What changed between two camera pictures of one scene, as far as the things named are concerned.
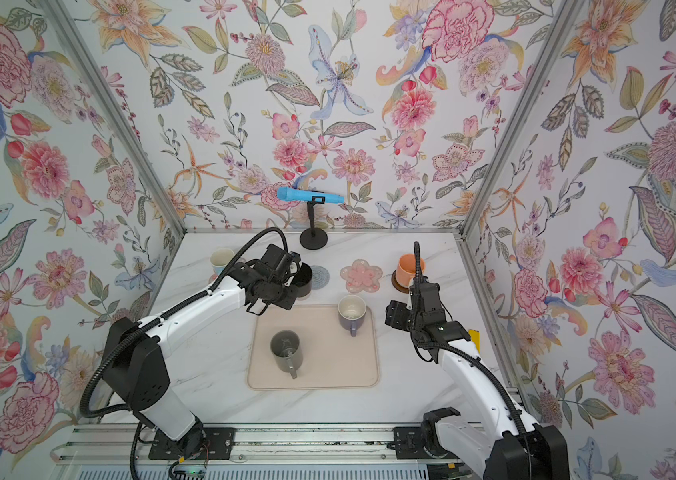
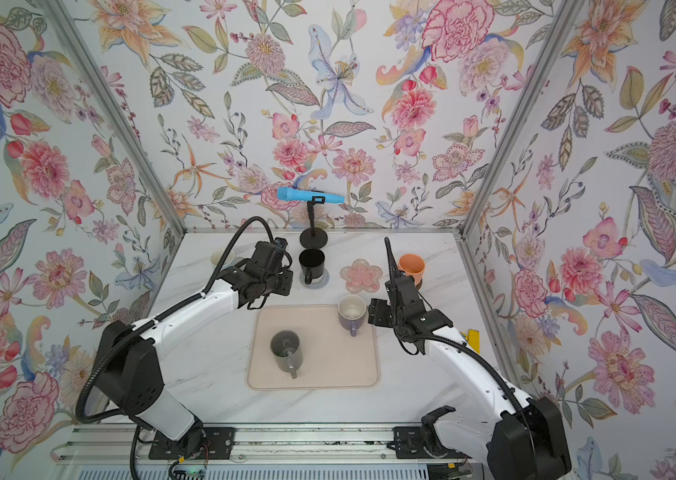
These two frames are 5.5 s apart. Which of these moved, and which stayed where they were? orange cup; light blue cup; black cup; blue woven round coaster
Moved: black cup
Stayed: blue woven round coaster; light blue cup; orange cup
